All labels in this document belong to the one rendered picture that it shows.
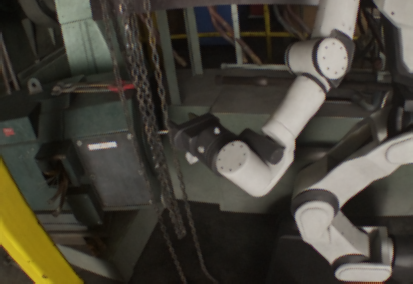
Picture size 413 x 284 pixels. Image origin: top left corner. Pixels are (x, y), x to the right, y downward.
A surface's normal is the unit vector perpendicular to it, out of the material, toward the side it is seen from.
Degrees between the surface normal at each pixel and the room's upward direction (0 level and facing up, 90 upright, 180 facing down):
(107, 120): 45
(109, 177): 90
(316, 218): 90
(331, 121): 90
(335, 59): 71
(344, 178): 90
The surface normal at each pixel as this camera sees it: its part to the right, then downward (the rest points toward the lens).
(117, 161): 0.07, 0.49
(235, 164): -0.56, -0.52
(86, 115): -0.04, -0.26
